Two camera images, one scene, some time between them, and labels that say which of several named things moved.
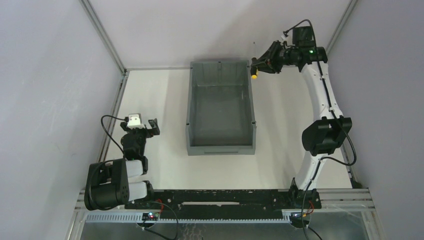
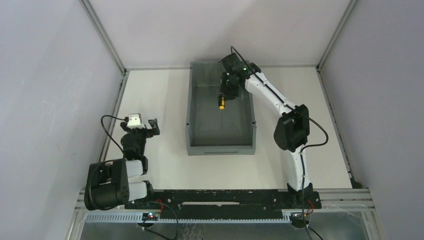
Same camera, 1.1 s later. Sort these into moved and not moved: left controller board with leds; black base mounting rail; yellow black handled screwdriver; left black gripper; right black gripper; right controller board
Moved: right black gripper; yellow black handled screwdriver
Not moved: black base mounting rail; left controller board with leds; left black gripper; right controller board
